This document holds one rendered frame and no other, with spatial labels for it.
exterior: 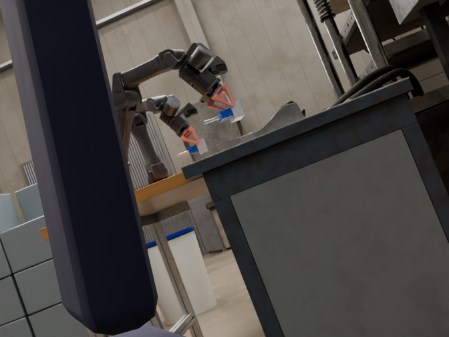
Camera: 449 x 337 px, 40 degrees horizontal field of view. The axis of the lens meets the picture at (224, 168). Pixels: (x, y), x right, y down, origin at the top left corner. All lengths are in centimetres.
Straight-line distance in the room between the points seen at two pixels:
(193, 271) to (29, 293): 119
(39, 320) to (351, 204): 316
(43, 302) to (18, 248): 42
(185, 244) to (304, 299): 300
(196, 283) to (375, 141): 313
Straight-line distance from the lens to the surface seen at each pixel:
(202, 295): 480
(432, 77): 309
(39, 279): 455
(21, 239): 458
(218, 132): 1121
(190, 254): 476
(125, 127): 220
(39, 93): 52
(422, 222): 184
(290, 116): 241
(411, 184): 184
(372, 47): 262
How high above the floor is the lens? 63
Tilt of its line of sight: 4 degrees up
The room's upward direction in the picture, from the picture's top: 21 degrees counter-clockwise
